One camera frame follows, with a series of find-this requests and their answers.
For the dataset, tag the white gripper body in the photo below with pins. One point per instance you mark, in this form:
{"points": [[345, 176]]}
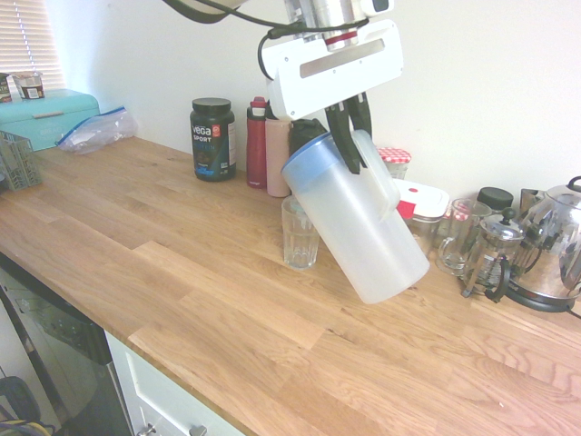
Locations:
{"points": [[318, 86]]}

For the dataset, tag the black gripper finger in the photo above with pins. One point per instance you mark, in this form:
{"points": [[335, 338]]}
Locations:
{"points": [[341, 138], [361, 113]]}

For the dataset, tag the translucent pitcher blue lid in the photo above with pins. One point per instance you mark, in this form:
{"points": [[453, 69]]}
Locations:
{"points": [[363, 245]]}

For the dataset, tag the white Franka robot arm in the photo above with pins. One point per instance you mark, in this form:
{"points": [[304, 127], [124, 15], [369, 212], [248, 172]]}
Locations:
{"points": [[327, 13]]}

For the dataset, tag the red water bottle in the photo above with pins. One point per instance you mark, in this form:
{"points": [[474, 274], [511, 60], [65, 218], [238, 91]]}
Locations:
{"points": [[256, 154]]}

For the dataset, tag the black shaker bottle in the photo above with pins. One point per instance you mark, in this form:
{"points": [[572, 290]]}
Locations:
{"points": [[304, 134]]}

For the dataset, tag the glass jar red checked lid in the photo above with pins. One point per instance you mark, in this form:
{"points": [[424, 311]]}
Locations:
{"points": [[459, 211], [395, 156]]}

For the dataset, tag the pink bottle black lid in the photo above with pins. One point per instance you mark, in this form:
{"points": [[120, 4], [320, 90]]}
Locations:
{"points": [[277, 159]]}

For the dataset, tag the glass food container with lid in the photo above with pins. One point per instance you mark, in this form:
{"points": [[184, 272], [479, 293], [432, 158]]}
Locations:
{"points": [[426, 197]]}

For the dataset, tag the clear drinking glass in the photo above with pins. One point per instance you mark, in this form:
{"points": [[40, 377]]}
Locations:
{"points": [[297, 250]]}

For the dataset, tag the black Vega protein tub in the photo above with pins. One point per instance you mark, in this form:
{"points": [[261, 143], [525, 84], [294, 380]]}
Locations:
{"points": [[211, 141]]}

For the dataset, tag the jar with black lid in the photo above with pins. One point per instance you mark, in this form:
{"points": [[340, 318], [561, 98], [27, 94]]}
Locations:
{"points": [[495, 197]]}

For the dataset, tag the clear glass mug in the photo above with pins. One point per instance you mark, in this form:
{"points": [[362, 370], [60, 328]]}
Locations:
{"points": [[458, 254]]}

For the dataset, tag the chrome glass french press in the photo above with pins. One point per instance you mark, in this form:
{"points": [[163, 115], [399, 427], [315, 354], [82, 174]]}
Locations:
{"points": [[492, 254]]}

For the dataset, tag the clear zip plastic bag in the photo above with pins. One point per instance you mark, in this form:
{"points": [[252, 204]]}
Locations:
{"points": [[100, 131]]}

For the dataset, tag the stainless steel electric kettle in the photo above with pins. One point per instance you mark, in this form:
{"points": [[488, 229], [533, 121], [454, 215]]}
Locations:
{"points": [[558, 236]]}

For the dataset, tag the teal bread box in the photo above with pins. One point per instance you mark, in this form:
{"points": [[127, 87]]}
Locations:
{"points": [[54, 122]]}

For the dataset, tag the white window blind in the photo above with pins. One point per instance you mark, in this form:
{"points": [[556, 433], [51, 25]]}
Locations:
{"points": [[27, 36]]}

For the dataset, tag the grey plastic basket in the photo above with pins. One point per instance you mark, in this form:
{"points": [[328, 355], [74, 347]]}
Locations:
{"points": [[18, 168]]}

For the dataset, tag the pale green cabinet drawer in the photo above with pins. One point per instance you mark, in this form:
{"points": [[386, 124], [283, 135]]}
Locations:
{"points": [[150, 399]]}

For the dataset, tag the black dishwasher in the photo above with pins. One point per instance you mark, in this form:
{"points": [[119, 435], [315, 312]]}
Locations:
{"points": [[54, 340]]}

